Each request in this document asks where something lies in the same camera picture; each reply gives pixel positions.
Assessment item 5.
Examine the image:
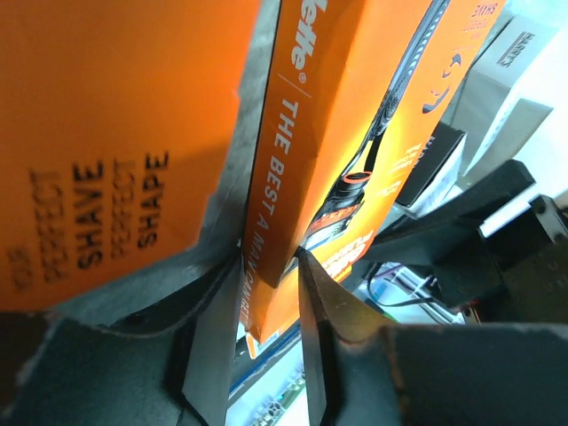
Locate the orange gillette box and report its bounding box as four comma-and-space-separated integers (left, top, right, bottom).
241, 1, 505, 343
1, 1, 260, 312

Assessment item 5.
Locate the white Harry's box right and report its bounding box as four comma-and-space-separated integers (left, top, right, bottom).
452, 15, 559, 182

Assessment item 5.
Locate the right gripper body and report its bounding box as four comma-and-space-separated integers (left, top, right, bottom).
364, 160, 567, 306

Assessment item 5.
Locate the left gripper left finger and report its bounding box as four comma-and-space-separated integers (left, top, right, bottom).
8, 248, 242, 425

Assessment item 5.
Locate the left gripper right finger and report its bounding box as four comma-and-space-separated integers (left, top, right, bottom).
296, 249, 567, 425

